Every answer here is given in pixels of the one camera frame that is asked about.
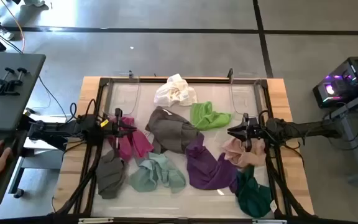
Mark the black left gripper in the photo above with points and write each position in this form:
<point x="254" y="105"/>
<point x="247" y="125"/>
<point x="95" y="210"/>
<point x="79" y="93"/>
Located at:
<point x="113" y="128"/>

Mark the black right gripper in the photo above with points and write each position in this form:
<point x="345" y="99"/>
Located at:
<point x="255" y="129"/>

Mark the magenta towel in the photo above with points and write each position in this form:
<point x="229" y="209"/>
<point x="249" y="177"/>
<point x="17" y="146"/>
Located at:
<point x="140" y="144"/>

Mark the peach pink towel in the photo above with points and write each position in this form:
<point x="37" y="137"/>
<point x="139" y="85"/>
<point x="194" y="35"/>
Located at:
<point x="238" y="154"/>

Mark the lime green towel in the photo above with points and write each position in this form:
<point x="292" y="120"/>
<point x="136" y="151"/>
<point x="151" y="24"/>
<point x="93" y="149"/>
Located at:
<point x="207" y="118"/>

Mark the large brown-grey towel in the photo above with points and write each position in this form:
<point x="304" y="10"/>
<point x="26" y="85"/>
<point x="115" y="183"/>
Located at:
<point x="171" y="130"/>

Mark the small dark grey towel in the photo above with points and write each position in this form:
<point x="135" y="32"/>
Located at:
<point x="110" y="174"/>

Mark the purple towel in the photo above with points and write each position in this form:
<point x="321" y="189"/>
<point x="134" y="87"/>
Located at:
<point x="207" y="169"/>

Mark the mint green towel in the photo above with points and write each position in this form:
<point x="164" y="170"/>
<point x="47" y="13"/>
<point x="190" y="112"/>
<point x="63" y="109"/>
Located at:
<point x="157" y="172"/>

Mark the cream white towel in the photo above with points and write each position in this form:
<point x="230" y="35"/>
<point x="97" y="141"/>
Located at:
<point x="174" y="91"/>

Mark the dark green towel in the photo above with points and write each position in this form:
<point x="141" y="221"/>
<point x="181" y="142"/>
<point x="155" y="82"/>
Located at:
<point x="253" y="196"/>

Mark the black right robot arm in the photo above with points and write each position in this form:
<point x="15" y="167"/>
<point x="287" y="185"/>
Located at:
<point x="306" y="129"/>

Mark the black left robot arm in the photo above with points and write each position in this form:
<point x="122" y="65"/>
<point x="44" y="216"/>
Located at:
<point x="57" y="129"/>

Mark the clear plastic basket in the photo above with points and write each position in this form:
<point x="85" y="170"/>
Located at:
<point x="244" y="96"/>
<point x="124" y="96"/>

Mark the black basket clip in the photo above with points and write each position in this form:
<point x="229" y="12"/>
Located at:
<point x="130" y="74"/>
<point x="230" y="73"/>

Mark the white printed sheet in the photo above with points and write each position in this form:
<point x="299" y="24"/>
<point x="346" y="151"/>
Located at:
<point x="37" y="143"/>

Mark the white label strip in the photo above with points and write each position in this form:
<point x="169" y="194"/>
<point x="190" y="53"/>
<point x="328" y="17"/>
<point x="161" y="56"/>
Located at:
<point x="269" y="221"/>
<point x="95" y="220"/>

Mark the grey metal stand desk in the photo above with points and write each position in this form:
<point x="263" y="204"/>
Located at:
<point x="350" y="137"/>

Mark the grey side desk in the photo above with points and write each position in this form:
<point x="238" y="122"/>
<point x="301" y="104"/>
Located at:
<point x="8" y="109"/>

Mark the black desk clamp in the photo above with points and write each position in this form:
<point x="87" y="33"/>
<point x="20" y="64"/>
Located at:
<point x="17" y="79"/>
<point x="2" y="85"/>

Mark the black computer tower with lights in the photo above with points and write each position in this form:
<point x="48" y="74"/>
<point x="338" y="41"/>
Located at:
<point x="350" y="81"/>

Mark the person's shoe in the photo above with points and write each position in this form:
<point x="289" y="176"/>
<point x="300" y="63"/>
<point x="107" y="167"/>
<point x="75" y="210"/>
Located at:
<point x="3" y="31"/>
<point x="34" y="3"/>

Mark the black metal table frame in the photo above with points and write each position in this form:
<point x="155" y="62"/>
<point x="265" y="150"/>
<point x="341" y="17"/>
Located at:
<point x="182" y="80"/>

